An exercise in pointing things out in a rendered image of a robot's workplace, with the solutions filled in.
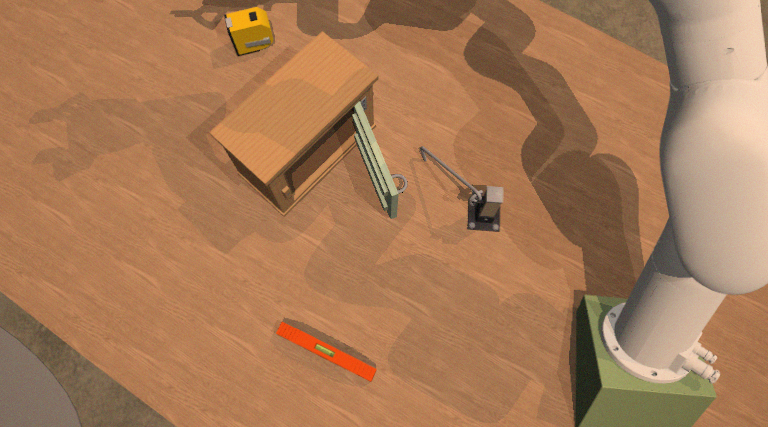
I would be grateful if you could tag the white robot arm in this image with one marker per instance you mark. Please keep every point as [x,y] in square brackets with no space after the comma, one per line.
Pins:
[714,168]

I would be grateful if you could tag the brown wooden cabinet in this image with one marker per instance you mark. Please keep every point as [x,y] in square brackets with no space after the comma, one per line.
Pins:
[302,122]

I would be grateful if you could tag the orange spirit level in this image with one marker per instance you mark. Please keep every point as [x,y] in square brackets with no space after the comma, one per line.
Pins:
[340,358]

